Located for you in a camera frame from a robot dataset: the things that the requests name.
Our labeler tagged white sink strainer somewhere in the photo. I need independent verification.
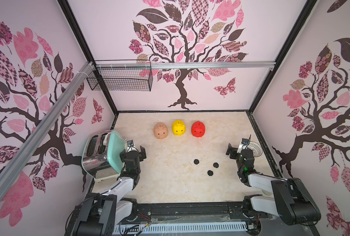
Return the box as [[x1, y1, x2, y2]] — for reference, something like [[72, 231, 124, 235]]
[[248, 142, 263, 157]]

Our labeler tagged pink piggy bank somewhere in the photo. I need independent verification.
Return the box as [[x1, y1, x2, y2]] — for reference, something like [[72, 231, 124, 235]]
[[153, 123, 169, 139]]

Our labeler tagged yellow piggy bank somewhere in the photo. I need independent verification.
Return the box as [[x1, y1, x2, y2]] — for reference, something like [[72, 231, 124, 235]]
[[172, 120, 186, 136]]

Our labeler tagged white slotted cable duct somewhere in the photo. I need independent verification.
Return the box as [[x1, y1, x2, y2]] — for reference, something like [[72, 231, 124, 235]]
[[113, 222, 248, 236]]

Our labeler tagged mint green chrome toaster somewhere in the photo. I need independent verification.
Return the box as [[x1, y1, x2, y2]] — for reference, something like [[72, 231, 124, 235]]
[[82, 130, 127, 182]]

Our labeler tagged aluminium rail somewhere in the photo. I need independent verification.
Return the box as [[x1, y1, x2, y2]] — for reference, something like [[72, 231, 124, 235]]
[[0, 62, 94, 201], [96, 61, 276, 69]]

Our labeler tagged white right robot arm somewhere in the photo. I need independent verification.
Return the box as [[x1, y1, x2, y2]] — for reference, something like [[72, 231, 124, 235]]
[[226, 143, 321, 226]]

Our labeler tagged aluminium rail back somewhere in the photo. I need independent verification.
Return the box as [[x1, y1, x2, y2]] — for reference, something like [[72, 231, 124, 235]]
[[96, 61, 276, 69]]

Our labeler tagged red piggy bank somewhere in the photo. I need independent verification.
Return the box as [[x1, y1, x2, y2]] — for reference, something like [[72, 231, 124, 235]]
[[191, 121, 206, 138]]

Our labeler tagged aluminium rail left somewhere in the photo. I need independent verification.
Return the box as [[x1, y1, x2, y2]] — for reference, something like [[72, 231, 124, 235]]
[[0, 62, 94, 201]]

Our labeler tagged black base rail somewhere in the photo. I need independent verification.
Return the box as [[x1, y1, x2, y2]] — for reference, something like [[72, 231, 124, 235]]
[[115, 202, 319, 236]]

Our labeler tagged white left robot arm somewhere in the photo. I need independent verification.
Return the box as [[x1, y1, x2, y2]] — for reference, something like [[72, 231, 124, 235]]
[[65, 146, 146, 236]]

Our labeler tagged black wire basket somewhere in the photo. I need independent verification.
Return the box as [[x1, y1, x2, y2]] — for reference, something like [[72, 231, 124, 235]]
[[87, 59, 153, 91]]

